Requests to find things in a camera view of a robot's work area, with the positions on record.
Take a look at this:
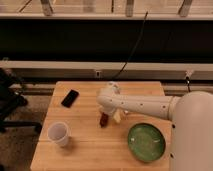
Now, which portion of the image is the black smartphone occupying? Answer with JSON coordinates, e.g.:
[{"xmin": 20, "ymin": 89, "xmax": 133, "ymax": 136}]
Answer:
[{"xmin": 61, "ymin": 90, "xmax": 79, "ymax": 108}]

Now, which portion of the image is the red pepper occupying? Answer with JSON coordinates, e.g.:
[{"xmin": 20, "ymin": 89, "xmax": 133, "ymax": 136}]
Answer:
[{"xmin": 99, "ymin": 113, "xmax": 109, "ymax": 127}]

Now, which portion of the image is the green bowl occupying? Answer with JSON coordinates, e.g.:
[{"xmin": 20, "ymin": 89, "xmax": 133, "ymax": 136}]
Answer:
[{"xmin": 127, "ymin": 123, "xmax": 166, "ymax": 163}]

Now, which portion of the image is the black office chair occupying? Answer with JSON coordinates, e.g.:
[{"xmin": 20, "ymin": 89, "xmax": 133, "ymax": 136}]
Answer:
[{"xmin": 0, "ymin": 68, "xmax": 42, "ymax": 133}]

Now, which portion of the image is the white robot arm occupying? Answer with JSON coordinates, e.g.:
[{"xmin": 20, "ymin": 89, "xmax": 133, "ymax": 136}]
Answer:
[{"xmin": 97, "ymin": 82, "xmax": 213, "ymax": 171}]

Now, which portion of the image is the black hanging cable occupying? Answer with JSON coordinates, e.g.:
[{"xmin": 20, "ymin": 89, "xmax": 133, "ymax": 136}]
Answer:
[{"xmin": 110, "ymin": 10, "xmax": 149, "ymax": 81}]

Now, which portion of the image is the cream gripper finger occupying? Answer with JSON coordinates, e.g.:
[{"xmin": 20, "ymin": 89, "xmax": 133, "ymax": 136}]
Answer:
[{"xmin": 113, "ymin": 110, "xmax": 125, "ymax": 124}]

